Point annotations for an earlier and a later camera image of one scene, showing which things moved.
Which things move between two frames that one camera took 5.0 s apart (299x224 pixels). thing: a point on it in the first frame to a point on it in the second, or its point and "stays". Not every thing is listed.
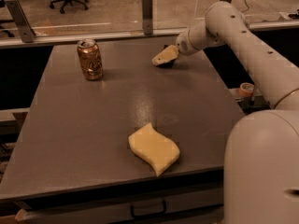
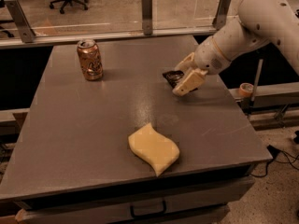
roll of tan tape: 247,89 stays
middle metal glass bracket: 148,13 stays
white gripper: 184,45 to 207,56
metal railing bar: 61,39 stays
